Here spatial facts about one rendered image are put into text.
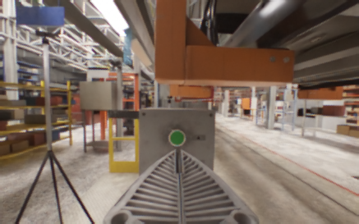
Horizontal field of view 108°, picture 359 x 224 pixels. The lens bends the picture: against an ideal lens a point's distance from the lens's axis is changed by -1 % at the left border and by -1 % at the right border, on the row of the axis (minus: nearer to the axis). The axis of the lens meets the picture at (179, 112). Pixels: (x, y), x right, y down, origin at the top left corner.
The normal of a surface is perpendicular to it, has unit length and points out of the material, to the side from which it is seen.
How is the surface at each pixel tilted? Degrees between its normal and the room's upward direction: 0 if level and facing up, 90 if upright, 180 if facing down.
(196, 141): 90
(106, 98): 90
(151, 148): 90
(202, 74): 90
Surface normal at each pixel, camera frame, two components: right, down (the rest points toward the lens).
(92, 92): 0.03, 0.07
